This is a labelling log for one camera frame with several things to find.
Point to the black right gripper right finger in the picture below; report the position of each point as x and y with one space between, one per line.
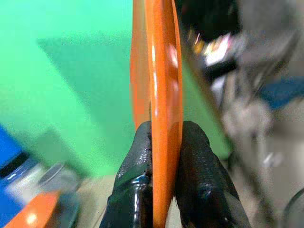
202 171

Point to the orange plastic plate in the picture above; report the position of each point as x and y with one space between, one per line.
35 211
164 71

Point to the green table mat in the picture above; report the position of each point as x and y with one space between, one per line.
71 71

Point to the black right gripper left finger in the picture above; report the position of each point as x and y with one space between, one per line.
133 171

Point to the blue container with black band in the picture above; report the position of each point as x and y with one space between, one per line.
9 171

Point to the clear drinking glass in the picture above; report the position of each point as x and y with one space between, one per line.
60 187

